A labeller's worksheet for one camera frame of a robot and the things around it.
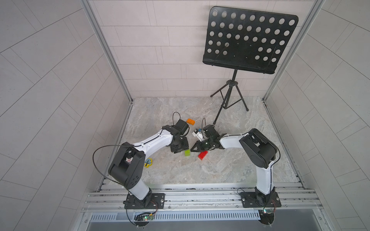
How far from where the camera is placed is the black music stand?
2.07 feet

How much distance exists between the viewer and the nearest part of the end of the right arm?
76cm

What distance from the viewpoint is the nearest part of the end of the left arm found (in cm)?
63

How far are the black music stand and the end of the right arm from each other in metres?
0.35

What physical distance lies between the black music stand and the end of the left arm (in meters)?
0.36
